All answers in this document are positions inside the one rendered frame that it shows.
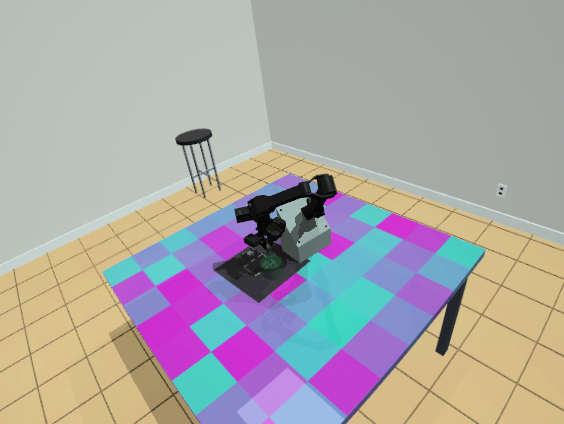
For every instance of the green glass bottle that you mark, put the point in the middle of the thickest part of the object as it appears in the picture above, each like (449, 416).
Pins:
(271, 265)

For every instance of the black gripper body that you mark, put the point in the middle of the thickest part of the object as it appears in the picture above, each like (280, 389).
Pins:
(254, 240)

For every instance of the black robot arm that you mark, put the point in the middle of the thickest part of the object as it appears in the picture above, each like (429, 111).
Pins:
(260, 207)

